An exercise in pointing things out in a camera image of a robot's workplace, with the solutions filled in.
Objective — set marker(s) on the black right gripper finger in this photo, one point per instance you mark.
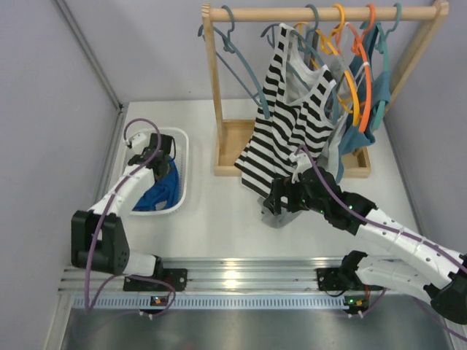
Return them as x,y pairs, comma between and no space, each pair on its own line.
277,188
272,206

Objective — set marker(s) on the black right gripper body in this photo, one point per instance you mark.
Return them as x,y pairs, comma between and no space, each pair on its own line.
297,194

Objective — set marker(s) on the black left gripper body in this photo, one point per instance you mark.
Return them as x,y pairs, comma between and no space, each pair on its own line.
160,168

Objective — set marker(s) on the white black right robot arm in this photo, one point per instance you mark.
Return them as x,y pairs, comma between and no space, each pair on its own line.
421,268

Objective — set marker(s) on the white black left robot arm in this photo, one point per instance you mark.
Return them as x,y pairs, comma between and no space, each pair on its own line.
98,237

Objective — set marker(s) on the black white striped tank top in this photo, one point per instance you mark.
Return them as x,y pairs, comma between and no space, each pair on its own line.
296,97

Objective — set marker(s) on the grey tank top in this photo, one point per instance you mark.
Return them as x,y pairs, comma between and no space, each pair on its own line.
329,158

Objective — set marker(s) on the yellow hanger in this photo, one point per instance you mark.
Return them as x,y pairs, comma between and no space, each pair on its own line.
329,48

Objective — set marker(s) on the orange hanger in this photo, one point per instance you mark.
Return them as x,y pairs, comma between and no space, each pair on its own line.
360,51

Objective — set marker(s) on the white perforated plastic basket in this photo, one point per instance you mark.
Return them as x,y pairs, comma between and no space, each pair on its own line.
180,171

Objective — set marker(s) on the wooden clothes rack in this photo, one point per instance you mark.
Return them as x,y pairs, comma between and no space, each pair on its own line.
232,135

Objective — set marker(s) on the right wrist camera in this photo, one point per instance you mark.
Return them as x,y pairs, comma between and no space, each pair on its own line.
301,162

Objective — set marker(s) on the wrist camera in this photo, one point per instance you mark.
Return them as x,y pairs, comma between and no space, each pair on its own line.
137,141
301,162

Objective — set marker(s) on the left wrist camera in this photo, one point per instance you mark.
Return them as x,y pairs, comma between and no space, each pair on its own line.
137,141

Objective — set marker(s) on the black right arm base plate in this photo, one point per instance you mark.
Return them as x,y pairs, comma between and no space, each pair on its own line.
336,281

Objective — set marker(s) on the aluminium mounting rail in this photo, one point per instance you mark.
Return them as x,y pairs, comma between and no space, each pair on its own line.
223,275

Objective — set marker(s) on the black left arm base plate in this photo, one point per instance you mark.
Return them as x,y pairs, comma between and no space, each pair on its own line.
176,277

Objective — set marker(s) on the white slotted cable duct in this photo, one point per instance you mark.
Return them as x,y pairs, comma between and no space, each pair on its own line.
231,302

